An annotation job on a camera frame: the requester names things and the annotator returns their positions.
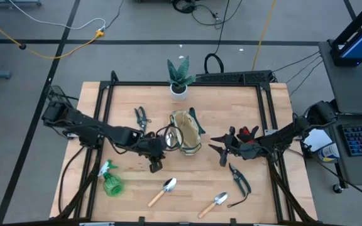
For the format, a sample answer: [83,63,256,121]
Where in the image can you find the green plastic spray bottle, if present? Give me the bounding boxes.
[97,159,125,198]

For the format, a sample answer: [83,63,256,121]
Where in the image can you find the white yellow canister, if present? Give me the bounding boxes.
[317,143,341,163]

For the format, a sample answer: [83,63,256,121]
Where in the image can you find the grey monitor desk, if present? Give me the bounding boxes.
[318,40,362,116]

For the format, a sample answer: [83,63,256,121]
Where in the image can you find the green-handled pruning shears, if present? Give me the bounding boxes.
[226,162,253,208]

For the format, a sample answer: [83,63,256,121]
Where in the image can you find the black pruning shears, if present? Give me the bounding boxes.
[133,105,153,133]

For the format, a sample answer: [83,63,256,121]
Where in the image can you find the white paper sheet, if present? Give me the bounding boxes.
[302,127,334,153]

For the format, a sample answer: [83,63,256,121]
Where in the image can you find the black power supply box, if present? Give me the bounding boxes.
[47,85,72,106]

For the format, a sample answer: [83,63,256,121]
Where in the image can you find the looped black cable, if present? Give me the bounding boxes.
[203,0,232,75]

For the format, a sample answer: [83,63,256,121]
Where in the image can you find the yellow extension cable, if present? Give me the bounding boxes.
[0,11,106,60]

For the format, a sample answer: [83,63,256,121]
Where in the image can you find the long black floor cable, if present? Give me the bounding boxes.
[312,156,362,204]

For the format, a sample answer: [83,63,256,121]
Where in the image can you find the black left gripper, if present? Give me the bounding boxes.
[138,134,169,173]

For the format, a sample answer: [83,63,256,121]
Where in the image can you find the beige green canvas gardening bag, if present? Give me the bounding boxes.
[155,107,206,157]

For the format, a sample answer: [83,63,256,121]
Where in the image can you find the red black gardening glove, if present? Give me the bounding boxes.
[236,125,260,144]

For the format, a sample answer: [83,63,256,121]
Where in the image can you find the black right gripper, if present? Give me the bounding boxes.
[207,126,262,167]

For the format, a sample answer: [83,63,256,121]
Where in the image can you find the snake plant in white pot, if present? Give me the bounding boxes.
[167,56,197,102]

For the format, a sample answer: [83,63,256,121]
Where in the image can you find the yellow hanging cord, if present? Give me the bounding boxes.
[251,0,278,72]

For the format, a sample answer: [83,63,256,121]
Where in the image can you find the thin black cable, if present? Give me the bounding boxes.
[273,51,321,73]
[104,0,125,31]
[285,55,322,85]
[288,60,324,96]

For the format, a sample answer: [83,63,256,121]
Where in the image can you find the black cable coil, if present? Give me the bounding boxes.
[172,0,224,31]

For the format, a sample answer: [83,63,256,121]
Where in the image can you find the white power cable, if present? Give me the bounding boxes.
[9,0,107,32]

